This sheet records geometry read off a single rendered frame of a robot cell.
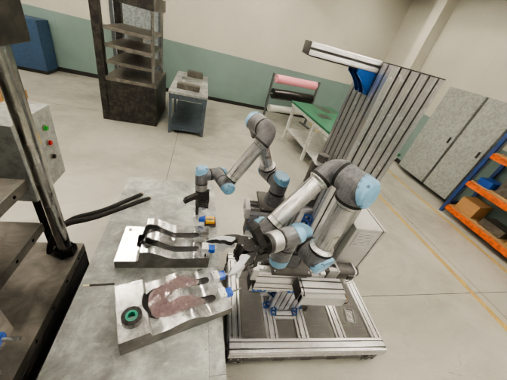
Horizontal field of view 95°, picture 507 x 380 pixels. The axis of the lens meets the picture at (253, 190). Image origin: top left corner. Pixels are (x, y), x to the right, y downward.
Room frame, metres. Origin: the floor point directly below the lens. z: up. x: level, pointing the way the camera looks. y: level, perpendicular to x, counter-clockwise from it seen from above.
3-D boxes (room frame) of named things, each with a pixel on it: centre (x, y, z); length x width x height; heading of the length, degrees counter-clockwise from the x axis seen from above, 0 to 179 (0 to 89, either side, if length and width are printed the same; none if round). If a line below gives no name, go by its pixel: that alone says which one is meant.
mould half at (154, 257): (0.92, 0.42, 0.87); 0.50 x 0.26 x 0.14; 109
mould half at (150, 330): (0.60, 0.22, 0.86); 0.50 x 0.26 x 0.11; 126
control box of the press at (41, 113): (0.89, 1.15, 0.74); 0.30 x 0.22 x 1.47; 19
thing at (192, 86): (5.16, 1.91, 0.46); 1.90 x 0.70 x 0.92; 18
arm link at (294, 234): (0.64, -0.18, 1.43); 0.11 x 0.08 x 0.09; 131
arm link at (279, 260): (0.65, -0.16, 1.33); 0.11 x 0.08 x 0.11; 41
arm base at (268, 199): (1.39, -0.16, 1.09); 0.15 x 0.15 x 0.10
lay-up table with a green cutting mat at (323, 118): (4.83, -1.24, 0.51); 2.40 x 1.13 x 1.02; 22
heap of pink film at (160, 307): (0.61, 0.22, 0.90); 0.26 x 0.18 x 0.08; 126
